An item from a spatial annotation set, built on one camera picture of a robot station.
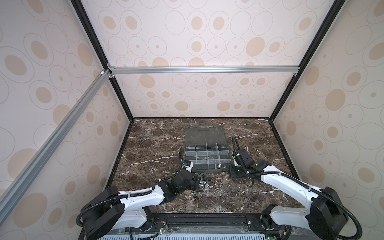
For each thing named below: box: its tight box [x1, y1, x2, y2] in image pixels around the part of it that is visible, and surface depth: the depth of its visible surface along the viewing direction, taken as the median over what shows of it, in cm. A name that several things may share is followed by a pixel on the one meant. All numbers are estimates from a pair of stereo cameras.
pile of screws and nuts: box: [191, 174, 222, 198], surface depth 87 cm
